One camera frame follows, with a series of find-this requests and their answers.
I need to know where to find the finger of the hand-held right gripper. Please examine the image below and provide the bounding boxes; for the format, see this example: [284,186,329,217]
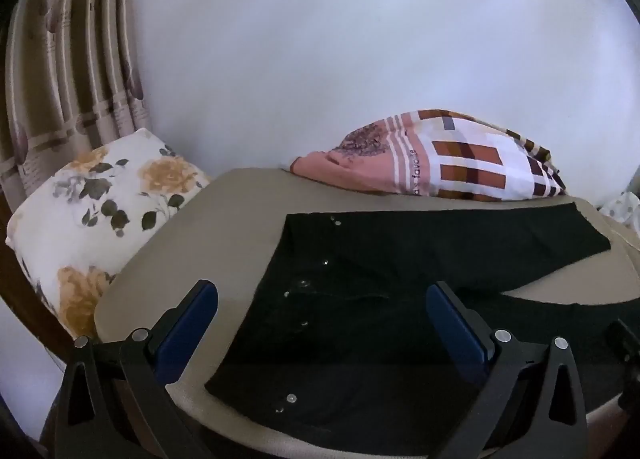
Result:
[606,319,640,412]

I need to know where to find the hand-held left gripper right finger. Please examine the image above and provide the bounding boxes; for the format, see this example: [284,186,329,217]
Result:
[425,281,588,459]

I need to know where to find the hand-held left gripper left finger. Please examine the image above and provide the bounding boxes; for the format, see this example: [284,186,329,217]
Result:
[54,280,219,459]

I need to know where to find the black pants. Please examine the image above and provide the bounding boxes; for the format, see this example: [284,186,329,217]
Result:
[205,203,640,457]

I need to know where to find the white dotted cloth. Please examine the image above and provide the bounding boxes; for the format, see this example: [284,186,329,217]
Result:
[597,190,640,235]

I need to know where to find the floral pillow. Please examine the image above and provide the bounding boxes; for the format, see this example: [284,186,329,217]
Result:
[6,128,211,340]

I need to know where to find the pink plaid blanket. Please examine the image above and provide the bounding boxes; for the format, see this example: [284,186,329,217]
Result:
[290,110,568,202]

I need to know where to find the beige striped curtain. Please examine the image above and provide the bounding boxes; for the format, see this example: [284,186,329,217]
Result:
[0,0,148,200]

